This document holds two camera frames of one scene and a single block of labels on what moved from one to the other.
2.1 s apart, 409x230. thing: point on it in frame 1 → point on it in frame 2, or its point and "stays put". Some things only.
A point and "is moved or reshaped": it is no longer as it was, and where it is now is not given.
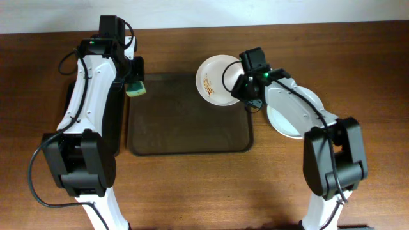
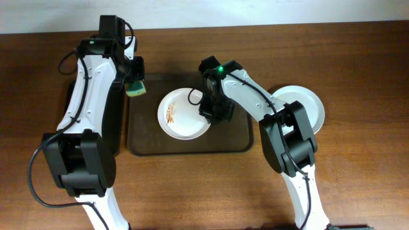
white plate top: (215, 77) is moved or reshaped
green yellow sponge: (134, 88) stays put
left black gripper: (138, 71) stays put
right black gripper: (253, 103) → (215, 109)
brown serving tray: (172, 118) stays put
